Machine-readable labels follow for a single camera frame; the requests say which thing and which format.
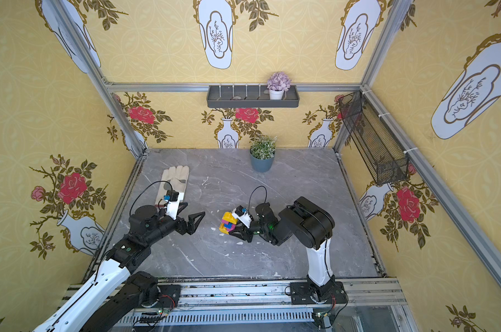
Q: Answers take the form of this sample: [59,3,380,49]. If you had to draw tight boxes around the yellow striped lego brick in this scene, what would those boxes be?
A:
[219,224,228,235]

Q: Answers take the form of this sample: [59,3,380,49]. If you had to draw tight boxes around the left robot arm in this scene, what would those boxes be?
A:
[36,205,206,331]

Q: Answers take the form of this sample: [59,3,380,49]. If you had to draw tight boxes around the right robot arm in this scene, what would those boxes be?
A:
[220,196,335,297]

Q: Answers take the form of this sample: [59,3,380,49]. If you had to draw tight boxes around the beige work glove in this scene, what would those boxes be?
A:
[155,165,190,207]

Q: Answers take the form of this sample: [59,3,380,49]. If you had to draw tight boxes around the blue pot green plant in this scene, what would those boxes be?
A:
[249,136,276,172]

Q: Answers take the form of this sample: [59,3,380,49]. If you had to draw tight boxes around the purple flower white pot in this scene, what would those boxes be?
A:
[267,71,291,100]

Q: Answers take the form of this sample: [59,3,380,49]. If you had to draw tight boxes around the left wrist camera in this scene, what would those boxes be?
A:
[164,190,181,220]

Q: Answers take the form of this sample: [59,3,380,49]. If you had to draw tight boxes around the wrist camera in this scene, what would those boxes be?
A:
[164,190,181,220]
[231,206,253,228]

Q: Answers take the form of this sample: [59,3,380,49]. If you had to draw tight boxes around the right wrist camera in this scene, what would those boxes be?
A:
[231,206,253,228]

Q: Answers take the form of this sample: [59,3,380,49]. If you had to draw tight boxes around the grey wall shelf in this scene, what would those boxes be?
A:
[206,84,300,109]

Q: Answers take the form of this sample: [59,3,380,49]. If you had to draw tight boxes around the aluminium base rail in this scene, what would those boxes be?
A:
[63,277,419,332]

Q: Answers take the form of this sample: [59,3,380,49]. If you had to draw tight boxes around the black wire mesh basket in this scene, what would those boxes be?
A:
[338,91,409,185]

